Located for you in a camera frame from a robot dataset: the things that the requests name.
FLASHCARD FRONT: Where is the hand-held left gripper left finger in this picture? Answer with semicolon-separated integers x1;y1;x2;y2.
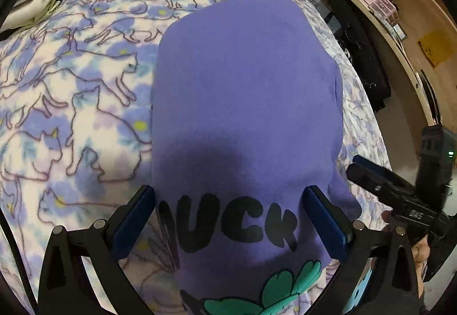
37;185;156;315

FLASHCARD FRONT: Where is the person's right hand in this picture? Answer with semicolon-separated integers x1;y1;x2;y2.
410;234;431;273

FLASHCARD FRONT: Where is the wooden shelf unit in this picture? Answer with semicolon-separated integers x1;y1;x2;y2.
332;0;457;130

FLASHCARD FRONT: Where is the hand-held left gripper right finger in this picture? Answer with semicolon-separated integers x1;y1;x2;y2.
302;185;422;315

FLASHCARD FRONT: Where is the purple cat print blanket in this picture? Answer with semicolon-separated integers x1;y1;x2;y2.
0;0;393;315

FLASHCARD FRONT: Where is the black bag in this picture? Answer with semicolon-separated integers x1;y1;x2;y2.
325;0;392;112

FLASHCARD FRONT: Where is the white box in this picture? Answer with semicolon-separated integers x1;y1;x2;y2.
306;0;332;16

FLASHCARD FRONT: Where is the light blue stool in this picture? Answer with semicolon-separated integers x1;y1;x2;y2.
344;258;379;315

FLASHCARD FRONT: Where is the purple zip hoodie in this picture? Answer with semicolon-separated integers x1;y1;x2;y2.
150;0;363;315

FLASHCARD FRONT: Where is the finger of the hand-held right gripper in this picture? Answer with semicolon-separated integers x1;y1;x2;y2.
353;154;420;194
347;162;411;207

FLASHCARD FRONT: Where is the yellow paper bag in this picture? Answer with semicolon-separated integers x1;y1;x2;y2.
418;30;455;68

